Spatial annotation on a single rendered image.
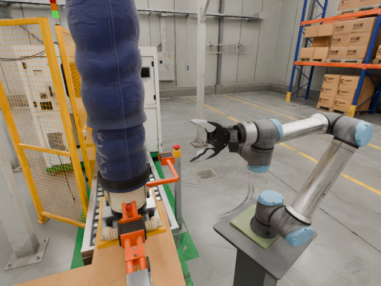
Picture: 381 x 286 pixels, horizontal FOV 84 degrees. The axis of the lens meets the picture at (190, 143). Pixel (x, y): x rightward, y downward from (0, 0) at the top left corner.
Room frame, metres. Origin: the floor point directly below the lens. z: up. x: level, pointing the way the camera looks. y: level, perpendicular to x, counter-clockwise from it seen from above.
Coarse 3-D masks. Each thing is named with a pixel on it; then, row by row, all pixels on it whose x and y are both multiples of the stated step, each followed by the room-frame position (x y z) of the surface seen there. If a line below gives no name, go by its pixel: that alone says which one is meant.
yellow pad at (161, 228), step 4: (152, 188) 1.04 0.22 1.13; (152, 192) 1.01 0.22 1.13; (148, 196) 0.94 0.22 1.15; (152, 196) 0.96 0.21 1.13; (156, 200) 0.94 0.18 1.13; (156, 204) 0.90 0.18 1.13; (156, 208) 0.87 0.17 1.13; (144, 212) 0.84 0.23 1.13; (148, 212) 0.81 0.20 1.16; (152, 212) 0.81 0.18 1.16; (156, 212) 0.84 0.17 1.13; (160, 212) 0.84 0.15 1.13; (144, 216) 0.81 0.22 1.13; (148, 216) 0.81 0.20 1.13; (152, 216) 0.80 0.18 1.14; (160, 216) 0.81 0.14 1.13; (148, 220) 0.78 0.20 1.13; (160, 220) 0.79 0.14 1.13; (160, 224) 0.76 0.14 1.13; (164, 224) 0.77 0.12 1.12; (160, 228) 0.74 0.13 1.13; (164, 228) 0.74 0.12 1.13; (148, 232) 0.72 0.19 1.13; (152, 232) 0.72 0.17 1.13; (156, 232) 0.72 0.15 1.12; (160, 232) 0.73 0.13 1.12; (148, 236) 0.71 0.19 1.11
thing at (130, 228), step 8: (136, 216) 0.66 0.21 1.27; (120, 224) 0.63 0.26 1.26; (128, 224) 0.63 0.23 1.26; (136, 224) 0.63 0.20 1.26; (144, 224) 0.62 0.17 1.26; (120, 232) 0.59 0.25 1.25; (128, 232) 0.59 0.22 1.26; (136, 232) 0.58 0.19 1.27; (144, 232) 0.59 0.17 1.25; (120, 240) 0.58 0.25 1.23; (144, 240) 0.59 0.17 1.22
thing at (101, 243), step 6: (102, 198) 0.95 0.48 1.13; (102, 204) 0.90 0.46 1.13; (108, 204) 0.87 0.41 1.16; (102, 222) 0.77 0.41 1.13; (108, 222) 0.74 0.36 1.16; (114, 222) 0.77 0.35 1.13; (102, 228) 0.73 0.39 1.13; (114, 228) 0.73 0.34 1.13; (102, 240) 0.67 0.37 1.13; (114, 240) 0.67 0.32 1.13; (102, 246) 0.65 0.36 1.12; (108, 246) 0.66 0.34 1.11
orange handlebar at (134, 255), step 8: (168, 160) 1.17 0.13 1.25; (176, 176) 0.98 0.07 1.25; (152, 184) 0.92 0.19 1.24; (160, 184) 0.93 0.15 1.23; (136, 208) 0.73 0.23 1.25; (128, 240) 0.56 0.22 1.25; (136, 240) 0.57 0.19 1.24; (128, 248) 0.52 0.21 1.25; (136, 248) 0.52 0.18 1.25; (128, 256) 0.49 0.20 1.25; (136, 256) 0.49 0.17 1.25; (144, 256) 0.50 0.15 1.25; (128, 264) 0.47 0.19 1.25; (136, 264) 0.48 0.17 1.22; (144, 264) 0.47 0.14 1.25; (128, 272) 0.44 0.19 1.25
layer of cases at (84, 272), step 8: (64, 272) 0.96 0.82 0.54; (72, 272) 0.96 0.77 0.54; (80, 272) 0.96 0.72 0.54; (88, 272) 0.96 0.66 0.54; (32, 280) 0.90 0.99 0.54; (40, 280) 0.90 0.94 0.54; (48, 280) 0.90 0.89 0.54; (56, 280) 0.90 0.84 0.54; (64, 280) 0.90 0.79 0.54; (72, 280) 0.90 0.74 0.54; (80, 280) 0.90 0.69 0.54; (88, 280) 0.90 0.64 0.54
